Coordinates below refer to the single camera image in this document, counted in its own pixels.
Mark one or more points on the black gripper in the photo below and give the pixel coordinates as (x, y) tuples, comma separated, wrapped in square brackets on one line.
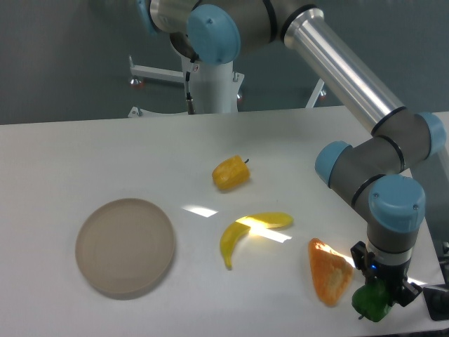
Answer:
[(392, 268)]

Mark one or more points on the green bell pepper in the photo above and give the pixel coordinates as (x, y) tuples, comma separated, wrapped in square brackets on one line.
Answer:
[(372, 301)]

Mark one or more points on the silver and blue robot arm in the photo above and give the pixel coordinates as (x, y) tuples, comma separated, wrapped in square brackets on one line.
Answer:
[(210, 35)]

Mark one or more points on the yellow bell pepper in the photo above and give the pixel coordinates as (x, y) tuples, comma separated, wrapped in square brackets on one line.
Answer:
[(231, 173)]

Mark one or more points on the beige round plate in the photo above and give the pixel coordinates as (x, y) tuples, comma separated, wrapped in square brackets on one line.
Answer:
[(125, 248)]

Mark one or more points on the black device at table edge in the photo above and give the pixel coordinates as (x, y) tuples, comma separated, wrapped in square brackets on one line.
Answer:
[(436, 298)]

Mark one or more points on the orange triangular pastry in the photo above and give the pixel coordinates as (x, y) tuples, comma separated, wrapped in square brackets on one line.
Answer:
[(331, 273)]

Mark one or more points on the yellow banana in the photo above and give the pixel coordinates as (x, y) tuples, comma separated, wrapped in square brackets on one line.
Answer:
[(229, 239)]

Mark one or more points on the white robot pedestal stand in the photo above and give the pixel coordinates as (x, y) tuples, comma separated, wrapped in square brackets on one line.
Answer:
[(272, 78)]

